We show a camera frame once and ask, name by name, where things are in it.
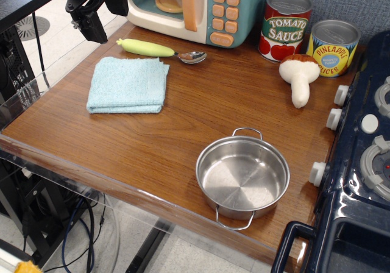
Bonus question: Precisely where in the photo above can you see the blue cable under table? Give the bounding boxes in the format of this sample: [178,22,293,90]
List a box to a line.
[62,196,95,273]

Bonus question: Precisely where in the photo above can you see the black cable under table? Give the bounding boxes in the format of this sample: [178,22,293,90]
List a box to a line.
[42,193,107,273]

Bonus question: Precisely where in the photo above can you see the toy microwave teal and cream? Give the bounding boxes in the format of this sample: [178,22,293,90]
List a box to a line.
[127,0,265,48]

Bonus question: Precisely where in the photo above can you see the orange toy plate in microwave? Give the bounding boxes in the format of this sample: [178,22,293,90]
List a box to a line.
[155,0,183,13]

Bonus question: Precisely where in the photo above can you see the pineapple slices can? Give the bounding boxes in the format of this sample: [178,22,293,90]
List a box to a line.
[307,19,361,77]

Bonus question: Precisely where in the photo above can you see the light blue folded towel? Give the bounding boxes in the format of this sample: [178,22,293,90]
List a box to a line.
[87,57,169,114]

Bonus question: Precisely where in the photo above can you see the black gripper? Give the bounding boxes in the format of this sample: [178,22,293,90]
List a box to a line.
[65,0,129,44]

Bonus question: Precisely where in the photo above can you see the silver metal pot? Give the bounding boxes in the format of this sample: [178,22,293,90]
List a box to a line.
[196,127,291,231]

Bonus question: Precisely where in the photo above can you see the dark blue toy stove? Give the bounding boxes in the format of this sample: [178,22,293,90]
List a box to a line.
[272,31,389,272]

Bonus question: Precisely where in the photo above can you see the plush mushroom toy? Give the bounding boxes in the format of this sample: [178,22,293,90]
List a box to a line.
[279,54,320,108]

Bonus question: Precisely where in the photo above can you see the tomato sauce can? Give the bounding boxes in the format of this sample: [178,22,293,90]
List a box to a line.
[258,0,313,62]

